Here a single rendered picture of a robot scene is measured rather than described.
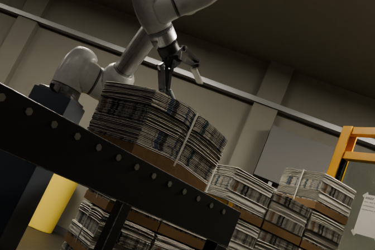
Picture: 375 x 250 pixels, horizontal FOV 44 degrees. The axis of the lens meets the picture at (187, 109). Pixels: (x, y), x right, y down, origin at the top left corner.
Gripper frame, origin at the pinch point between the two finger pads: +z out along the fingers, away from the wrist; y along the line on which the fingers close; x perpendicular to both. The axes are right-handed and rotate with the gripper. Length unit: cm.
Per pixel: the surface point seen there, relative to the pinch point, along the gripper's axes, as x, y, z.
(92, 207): -67, 33, 55
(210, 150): 13.3, 10.6, 16.0
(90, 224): -60, 40, 57
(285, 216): -21, -42, 117
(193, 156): 13.1, 17.6, 12.7
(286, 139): -173, -219, 238
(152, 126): 13.2, 26.5, -7.0
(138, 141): 13.0, 32.9, -6.2
